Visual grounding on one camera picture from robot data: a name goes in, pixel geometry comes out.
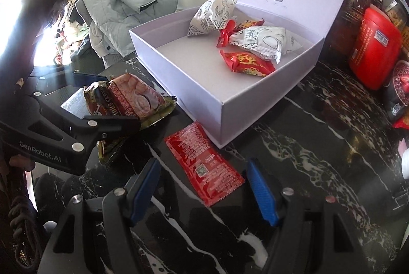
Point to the red gold snack packet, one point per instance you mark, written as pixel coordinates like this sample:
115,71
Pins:
225,34
249,64

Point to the lavender gift box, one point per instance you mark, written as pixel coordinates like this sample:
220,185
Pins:
198,75

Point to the pale green puffer jacket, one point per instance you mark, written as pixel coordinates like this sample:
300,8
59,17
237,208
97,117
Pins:
127,2

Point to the grey office chair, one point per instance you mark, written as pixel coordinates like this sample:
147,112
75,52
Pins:
81,10

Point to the tall clear jar brown contents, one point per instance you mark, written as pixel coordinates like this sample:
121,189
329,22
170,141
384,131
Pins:
354,8

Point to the jar with yellow snacks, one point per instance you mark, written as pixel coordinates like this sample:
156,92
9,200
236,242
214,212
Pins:
399,13

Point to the pile of clothes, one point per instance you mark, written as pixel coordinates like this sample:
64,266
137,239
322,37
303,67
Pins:
68,37

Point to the person's left hand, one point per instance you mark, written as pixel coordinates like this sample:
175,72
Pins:
19,162

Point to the green gold skull snack packet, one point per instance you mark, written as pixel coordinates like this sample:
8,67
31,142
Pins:
159,111

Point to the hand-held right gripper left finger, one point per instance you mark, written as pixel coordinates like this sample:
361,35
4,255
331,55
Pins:
145,194

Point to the red sauce sachet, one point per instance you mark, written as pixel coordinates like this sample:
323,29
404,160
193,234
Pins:
204,162

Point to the white printed snack packet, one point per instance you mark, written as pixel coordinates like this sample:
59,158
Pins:
207,18
265,40

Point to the red tea canister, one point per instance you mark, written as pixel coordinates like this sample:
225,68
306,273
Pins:
374,50

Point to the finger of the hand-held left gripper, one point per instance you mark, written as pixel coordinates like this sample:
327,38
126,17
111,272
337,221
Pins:
89,78
118,125

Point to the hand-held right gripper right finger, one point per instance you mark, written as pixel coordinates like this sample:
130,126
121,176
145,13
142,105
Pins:
262,194

